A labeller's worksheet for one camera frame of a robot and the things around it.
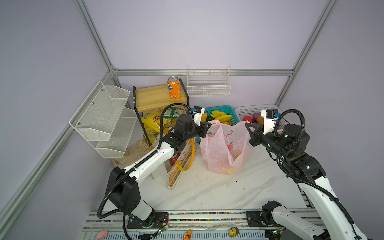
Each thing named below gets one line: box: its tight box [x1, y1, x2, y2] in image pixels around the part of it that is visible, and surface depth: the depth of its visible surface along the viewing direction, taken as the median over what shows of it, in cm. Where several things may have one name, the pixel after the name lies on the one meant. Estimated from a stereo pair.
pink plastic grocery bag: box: [199, 120, 251, 175], surface depth 77 cm
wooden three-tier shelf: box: [133, 78, 190, 146], surface depth 84 cm
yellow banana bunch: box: [210, 110, 232, 126], surface depth 113 cm
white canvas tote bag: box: [152, 138, 197, 190], surface depth 87 cm
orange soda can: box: [167, 75, 182, 100], surface depth 76 cm
